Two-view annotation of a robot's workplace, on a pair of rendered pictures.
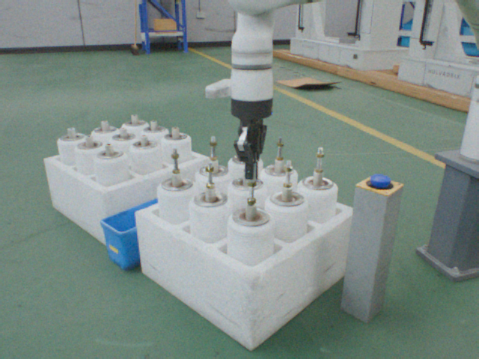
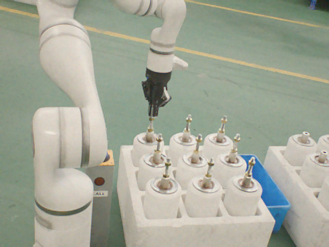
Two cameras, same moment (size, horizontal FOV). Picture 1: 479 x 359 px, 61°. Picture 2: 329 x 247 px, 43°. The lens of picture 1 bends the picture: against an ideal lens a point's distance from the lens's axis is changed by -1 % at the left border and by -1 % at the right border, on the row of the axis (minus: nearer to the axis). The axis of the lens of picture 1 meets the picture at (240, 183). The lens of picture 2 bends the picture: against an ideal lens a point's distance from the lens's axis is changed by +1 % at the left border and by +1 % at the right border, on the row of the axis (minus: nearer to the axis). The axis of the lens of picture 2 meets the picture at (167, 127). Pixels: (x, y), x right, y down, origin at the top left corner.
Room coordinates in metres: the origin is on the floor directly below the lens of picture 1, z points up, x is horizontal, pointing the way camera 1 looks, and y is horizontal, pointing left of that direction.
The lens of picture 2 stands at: (1.33, -0.97, 0.92)
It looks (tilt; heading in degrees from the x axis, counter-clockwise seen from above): 29 degrees down; 120
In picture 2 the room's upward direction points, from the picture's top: 9 degrees clockwise
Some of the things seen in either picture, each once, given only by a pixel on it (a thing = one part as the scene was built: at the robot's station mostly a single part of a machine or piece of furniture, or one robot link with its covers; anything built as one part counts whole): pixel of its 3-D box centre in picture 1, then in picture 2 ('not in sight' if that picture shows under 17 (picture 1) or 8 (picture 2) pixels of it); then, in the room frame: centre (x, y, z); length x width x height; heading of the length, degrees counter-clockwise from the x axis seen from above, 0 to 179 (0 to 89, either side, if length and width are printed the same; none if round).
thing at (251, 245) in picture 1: (250, 255); (146, 162); (0.73, -0.02, 0.16); 0.10 x 0.10 x 0.18
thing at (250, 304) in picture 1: (247, 242); (186, 202); (0.90, -0.02, 0.09); 0.39 x 0.39 x 0.18; 46
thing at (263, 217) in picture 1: (251, 217); (149, 139); (0.73, -0.02, 0.25); 0.08 x 0.08 x 0.01
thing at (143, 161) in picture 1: (147, 173); (312, 182); (1.20, 0.29, 0.16); 0.10 x 0.10 x 0.18
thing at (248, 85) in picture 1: (242, 78); (165, 56); (0.74, 0.00, 0.52); 0.11 x 0.09 x 0.06; 70
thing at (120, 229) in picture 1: (158, 226); (254, 192); (1.03, 0.24, 0.06); 0.30 x 0.11 x 0.12; 137
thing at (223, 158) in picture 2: (213, 170); (231, 160); (0.98, 0.07, 0.25); 0.08 x 0.08 x 0.01
